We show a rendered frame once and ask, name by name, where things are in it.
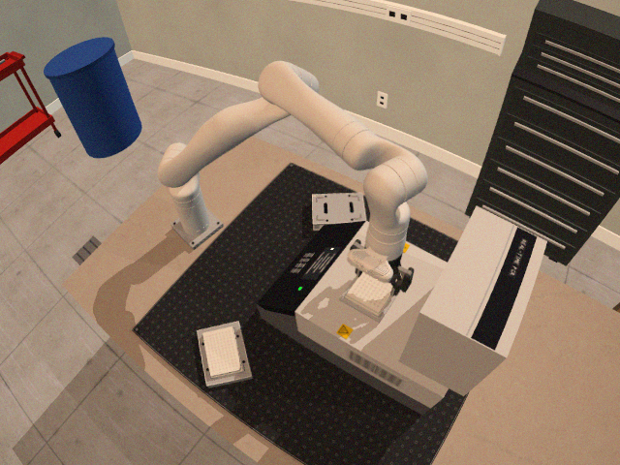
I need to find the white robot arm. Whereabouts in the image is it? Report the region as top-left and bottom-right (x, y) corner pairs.
(157, 61), (428, 283)

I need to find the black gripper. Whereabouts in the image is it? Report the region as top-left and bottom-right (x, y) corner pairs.
(350, 239), (414, 296)

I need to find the grey benchtop machine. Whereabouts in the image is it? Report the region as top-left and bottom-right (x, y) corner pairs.
(257, 206), (547, 415)

